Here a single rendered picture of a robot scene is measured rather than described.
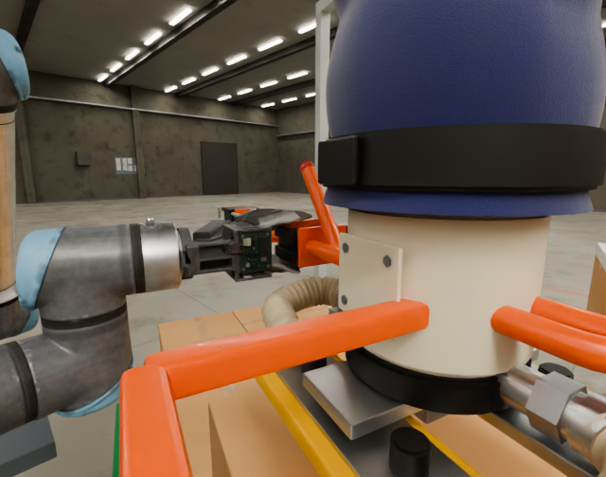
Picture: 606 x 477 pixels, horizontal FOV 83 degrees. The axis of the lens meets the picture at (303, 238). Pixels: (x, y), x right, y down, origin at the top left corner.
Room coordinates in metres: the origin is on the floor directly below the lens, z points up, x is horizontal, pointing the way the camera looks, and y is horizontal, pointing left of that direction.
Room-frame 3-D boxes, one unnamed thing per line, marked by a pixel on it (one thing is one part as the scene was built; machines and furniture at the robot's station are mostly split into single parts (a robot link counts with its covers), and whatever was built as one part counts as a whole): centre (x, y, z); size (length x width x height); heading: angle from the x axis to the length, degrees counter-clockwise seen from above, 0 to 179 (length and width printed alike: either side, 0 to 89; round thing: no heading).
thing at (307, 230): (0.54, -0.01, 1.23); 0.10 x 0.08 x 0.06; 118
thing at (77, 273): (0.40, 0.26, 1.22); 0.12 x 0.09 x 0.10; 118
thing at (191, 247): (0.47, 0.11, 1.23); 0.12 x 0.09 x 0.08; 118
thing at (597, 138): (0.32, -0.13, 1.34); 0.23 x 0.23 x 0.04
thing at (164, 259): (0.44, 0.19, 1.23); 0.09 x 0.05 x 0.10; 28
